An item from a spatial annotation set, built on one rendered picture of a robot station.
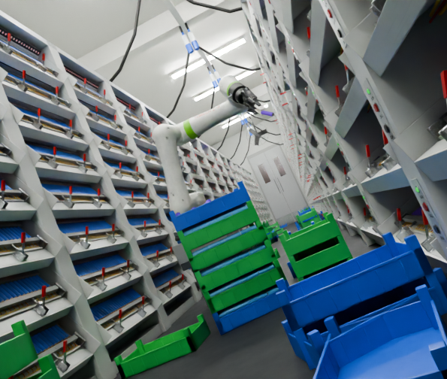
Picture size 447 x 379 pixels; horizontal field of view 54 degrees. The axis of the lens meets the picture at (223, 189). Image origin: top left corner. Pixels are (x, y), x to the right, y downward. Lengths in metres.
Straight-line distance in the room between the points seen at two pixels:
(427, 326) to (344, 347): 0.16
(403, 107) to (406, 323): 0.40
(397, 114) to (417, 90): 0.05
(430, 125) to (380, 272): 0.30
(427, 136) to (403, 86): 0.10
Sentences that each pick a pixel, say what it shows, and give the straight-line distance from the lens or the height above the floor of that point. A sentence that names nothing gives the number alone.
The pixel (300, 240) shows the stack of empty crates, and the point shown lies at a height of 0.20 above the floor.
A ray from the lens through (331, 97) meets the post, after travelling 1.53.
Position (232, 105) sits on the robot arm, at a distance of 2.39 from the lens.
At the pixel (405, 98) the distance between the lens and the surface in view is 0.83.
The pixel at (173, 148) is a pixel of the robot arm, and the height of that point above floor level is 0.87.
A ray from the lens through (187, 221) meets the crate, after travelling 1.61.
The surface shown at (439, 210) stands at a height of 0.20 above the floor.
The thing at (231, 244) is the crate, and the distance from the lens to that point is 1.62.
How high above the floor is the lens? 0.30
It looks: 6 degrees up
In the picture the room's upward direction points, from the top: 24 degrees counter-clockwise
